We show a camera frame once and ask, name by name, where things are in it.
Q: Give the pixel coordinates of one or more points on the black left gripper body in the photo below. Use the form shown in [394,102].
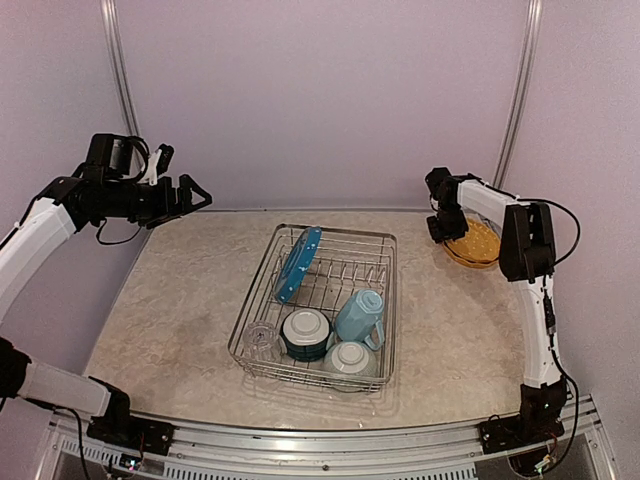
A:
[150,207]

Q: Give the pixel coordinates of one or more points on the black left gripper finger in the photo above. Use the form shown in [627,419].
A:
[183,210]
[191,194]

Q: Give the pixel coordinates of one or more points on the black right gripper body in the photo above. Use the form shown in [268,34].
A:
[450,223]

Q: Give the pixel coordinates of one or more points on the yellow speckled plate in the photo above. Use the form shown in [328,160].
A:
[468,262]
[479,242]

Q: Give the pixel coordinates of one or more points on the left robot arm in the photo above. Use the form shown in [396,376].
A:
[120,178]

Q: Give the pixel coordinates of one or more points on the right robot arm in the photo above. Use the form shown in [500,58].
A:
[527,259]

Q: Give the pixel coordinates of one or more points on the light blue faceted mug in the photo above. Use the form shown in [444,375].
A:
[361,319]

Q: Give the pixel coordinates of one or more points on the clear drinking glass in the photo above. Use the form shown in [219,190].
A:
[262,343]

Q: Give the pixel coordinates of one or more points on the grey green bowl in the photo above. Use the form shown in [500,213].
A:
[353,359]

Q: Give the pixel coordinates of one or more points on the dark teal bowl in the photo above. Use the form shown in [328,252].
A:
[306,334]

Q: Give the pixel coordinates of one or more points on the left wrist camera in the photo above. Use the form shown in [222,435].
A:
[157,164]

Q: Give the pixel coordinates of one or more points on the metal wire dish rack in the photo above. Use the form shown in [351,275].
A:
[321,309]

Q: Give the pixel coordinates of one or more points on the left aluminium wall post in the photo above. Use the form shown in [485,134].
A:
[118,65]

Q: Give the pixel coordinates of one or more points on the aluminium wall post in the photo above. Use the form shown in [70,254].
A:
[522,84]
[118,65]

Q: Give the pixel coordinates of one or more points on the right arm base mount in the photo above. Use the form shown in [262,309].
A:
[499,434]

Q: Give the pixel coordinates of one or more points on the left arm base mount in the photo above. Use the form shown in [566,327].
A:
[117,426]

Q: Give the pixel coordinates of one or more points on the right aluminium wall post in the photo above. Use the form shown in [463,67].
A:
[522,84]

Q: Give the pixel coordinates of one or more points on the aluminium front rail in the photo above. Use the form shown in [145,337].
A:
[201,450]

